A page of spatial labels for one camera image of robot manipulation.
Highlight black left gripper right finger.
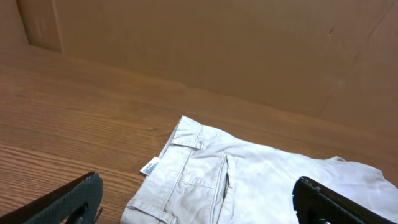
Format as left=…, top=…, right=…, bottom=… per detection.
left=292, top=176, right=394, bottom=224

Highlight beige khaki shorts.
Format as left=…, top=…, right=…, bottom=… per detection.
left=121, top=116, right=397, bottom=224

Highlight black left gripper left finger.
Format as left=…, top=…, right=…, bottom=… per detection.
left=1, top=172, right=103, bottom=224

